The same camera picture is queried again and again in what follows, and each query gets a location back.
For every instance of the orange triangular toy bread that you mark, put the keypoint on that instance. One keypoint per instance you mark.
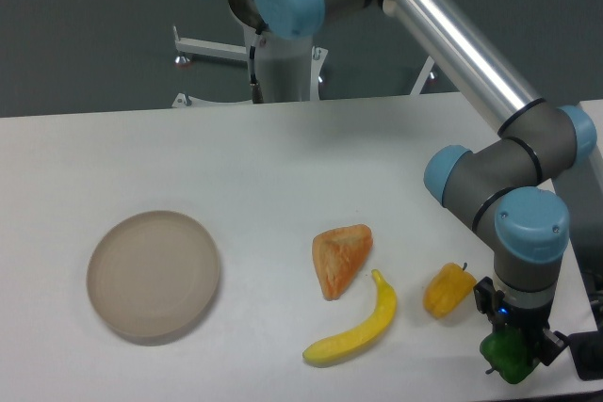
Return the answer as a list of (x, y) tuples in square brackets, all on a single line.
[(338, 255)]

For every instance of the green toy pepper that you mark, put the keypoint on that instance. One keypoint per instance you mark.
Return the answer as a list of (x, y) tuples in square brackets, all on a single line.
[(508, 355)]

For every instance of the beige round plate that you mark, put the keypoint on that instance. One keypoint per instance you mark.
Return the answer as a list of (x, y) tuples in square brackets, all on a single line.
[(153, 276)]

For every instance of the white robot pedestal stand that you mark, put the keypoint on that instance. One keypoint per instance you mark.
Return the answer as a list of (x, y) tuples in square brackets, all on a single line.
[(279, 70)]

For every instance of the yellow toy pepper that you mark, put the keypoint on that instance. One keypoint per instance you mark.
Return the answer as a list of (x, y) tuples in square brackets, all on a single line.
[(447, 290)]

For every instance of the yellow toy banana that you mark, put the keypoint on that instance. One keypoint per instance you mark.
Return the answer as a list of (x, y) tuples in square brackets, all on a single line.
[(344, 345)]

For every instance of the black device at table edge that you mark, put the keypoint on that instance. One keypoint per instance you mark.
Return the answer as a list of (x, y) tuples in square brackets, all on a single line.
[(586, 347)]

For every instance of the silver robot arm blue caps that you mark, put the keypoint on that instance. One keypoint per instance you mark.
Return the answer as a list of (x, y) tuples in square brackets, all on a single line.
[(497, 193)]

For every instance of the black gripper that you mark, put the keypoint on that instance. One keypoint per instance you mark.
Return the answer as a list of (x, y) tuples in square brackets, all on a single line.
[(529, 312)]

